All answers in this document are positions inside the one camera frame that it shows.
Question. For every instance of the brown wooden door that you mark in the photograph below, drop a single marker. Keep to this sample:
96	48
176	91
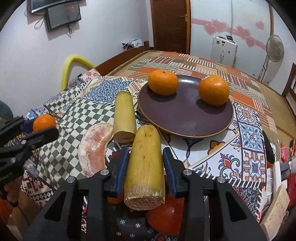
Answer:
171	25

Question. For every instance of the yellow sugarcane piece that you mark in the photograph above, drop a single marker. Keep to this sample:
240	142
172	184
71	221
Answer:
144	180
124	127

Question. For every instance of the peeled pink pomelo segment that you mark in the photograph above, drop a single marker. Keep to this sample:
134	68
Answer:
92	148

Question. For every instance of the wall mounted black monitor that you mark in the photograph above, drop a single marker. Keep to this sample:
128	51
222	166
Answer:
56	14

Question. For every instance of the patterned patchwork tablecloth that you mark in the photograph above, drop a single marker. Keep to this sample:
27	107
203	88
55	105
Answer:
80	208

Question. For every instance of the orange striped bed cover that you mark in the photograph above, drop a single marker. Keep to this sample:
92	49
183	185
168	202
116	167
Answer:
274	115

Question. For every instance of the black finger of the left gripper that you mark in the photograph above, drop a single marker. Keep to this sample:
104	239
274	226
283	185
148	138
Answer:
37	140

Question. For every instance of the white appliance box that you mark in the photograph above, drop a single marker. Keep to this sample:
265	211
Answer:
224	50

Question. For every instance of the red tomato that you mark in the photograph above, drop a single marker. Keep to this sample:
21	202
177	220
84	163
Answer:
167	218

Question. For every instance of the white standing fan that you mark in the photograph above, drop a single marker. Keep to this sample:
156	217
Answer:
274	57

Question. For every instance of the wooden block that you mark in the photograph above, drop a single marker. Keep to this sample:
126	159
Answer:
273	218

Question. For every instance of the yellow chair back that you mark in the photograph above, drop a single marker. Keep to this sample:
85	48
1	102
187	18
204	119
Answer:
71	62

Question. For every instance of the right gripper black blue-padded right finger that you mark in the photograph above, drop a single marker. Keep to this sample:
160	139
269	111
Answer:
174	169

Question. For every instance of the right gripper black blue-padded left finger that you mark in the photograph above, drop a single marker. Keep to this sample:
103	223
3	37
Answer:
117	167

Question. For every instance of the dark purple ceramic plate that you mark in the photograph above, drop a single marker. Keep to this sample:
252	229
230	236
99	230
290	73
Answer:
184	114

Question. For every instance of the orange tangerine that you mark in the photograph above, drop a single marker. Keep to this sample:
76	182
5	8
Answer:
43	122
214	90
163	82

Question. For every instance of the wooden bed frame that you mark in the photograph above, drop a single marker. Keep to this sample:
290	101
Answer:
117	62

